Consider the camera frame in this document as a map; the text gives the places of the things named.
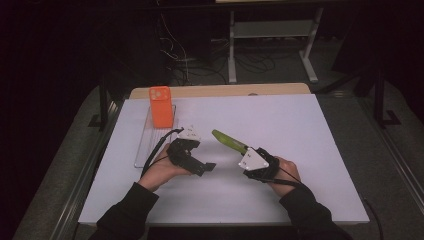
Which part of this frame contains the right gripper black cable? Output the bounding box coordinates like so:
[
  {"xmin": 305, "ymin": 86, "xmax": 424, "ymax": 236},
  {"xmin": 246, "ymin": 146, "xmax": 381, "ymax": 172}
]
[{"xmin": 259, "ymin": 165, "xmax": 384, "ymax": 240}]

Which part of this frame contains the aluminium rail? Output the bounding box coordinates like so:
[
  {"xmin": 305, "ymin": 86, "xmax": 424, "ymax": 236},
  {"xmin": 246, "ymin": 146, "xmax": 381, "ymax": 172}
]
[
  {"xmin": 49, "ymin": 99, "xmax": 122, "ymax": 240},
  {"xmin": 359, "ymin": 96, "xmax": 424, "ymax": 204}
]

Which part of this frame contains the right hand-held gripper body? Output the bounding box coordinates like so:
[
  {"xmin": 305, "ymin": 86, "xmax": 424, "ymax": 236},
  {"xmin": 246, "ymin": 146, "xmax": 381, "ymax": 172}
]
[{"xmin": 237, "ymin": 147, "xmax": 280, "ymax": 184}]

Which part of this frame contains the person's right hand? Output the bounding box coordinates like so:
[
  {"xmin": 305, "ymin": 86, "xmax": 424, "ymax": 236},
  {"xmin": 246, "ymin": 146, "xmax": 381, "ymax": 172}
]
[{"xmin": 268, "ymin": 157, "xmax": 302, "ymax": 198}]

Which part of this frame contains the person's left hand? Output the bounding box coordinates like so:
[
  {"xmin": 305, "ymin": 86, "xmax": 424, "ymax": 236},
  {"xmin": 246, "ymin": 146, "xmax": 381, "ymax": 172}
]
[{"xmin": 138, "ymin": 143, "xmax": 193, "ymax": 193}]

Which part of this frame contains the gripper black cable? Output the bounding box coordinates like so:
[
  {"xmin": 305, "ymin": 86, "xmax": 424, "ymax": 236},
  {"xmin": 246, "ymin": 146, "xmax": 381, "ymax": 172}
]
[
  {"xmin": 259, "ymin": 165, "xmax": 384, "ymax": 240},
  {"xmin": 141, "ymin": 127, "xmax": 185, "ymax": 178}
]

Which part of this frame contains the clear plastic tray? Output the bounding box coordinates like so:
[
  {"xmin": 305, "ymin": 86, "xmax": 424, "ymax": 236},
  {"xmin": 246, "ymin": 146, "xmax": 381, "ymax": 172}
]
[{"xmin": 134, "ymin": 104, "xmax": 179, "ymax": 169}]

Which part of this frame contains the black metal stand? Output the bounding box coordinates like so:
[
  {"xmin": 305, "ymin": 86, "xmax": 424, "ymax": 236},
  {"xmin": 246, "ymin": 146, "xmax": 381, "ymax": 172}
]
[
  {"xmin": 88, "ymin": 78, "xmax": 118, "ymax": 132},
  {"xmin": 372, "ymin": 68, "xmax": 402, "ymax": 128}
]

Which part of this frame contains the bundle of floor cables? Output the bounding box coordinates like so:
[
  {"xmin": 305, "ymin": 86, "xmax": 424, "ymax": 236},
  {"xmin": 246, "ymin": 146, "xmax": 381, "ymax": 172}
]
[{"xmin": 158, "ymin": 13, "xmax": 231, "ymax": 85}]

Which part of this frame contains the white metal desk frame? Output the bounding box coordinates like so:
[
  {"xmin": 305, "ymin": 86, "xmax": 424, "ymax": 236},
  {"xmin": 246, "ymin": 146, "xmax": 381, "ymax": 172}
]
[{"xmin": 228, "ymin": 7, "xmax": 325, "ymax": 84}]

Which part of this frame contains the orange phone case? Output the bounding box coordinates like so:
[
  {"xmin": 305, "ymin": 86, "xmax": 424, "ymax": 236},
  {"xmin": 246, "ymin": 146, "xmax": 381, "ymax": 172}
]
[{"xmin": 148, "ymin": 85, "xmax": 175, "ymax": 130}]

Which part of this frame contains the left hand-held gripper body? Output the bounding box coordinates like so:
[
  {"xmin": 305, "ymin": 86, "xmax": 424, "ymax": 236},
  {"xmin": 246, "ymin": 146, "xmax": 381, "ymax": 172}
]
[{"xmin": 166, "ymin": 125, "xmax": 206, "ymax": 177}]

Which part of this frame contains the green phone case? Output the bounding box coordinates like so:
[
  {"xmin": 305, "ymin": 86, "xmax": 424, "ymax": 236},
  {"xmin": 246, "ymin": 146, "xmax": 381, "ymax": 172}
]
[{"xmin": 211, "ymin": 129, "xmax": 249, "ymax": 156}]

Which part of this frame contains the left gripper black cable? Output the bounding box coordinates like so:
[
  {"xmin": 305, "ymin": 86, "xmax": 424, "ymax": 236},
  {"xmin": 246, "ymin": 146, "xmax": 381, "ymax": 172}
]
[{"xmin": 141, "ymin": 127, "xmax": 185, "ymax": 178}]

